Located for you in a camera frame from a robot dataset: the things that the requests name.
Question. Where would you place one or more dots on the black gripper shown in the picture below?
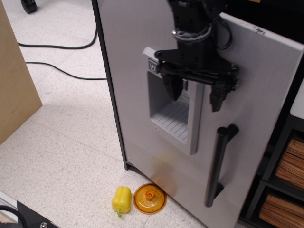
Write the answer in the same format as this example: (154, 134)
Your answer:
(199, 63)

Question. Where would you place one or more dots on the grey toy fridge door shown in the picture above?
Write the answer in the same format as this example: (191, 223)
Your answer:
(172, 142)

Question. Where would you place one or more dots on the dark grey fridge cabinet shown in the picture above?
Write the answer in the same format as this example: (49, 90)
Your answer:
(284, 17)

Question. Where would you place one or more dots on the orange translucent lid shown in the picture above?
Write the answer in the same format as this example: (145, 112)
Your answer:
(149, 199)

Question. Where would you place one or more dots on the upper woven basket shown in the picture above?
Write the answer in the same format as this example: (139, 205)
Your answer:
(291, 166)

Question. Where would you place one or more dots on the woven basket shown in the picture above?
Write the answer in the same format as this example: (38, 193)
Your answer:
(291, 166)
(282, 213)

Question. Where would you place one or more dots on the yellow toy bell pepper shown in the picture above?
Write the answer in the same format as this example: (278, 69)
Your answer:
(121, 202)

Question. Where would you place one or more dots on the lower woven basket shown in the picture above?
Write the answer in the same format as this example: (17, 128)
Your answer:
(282, 213)

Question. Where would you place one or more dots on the tan wooden board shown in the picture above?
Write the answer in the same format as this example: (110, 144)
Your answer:
(19, 99)

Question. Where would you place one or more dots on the black caster wheel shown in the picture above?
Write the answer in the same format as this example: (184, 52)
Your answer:
(29, 6)

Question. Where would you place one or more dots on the black fridge door handle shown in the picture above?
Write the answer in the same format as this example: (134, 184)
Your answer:
(223, 136)

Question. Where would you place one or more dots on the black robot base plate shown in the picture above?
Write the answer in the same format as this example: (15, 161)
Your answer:
(33, 219)

